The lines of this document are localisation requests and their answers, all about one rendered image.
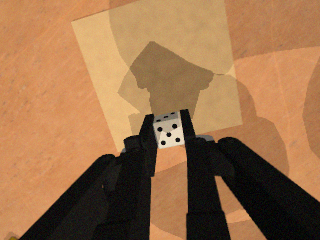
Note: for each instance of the tan flat mat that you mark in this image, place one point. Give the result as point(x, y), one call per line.
point(161, 56)

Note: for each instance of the white die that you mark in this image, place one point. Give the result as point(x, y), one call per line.
point(168, 130)

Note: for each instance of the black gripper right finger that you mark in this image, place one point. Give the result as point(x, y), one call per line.
point(280, 208)

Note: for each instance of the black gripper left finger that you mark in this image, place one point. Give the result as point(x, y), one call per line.
point(79, 212)

